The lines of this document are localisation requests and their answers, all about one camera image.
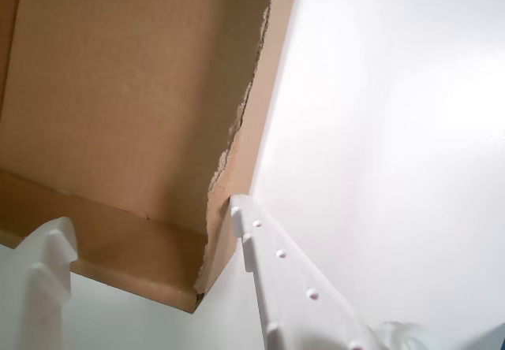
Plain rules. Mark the brown cardboard box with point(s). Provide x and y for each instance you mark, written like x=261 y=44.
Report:
x=118 y=90

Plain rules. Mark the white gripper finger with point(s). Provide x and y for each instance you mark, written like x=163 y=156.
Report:
x=35 y=287
x=292 y=295

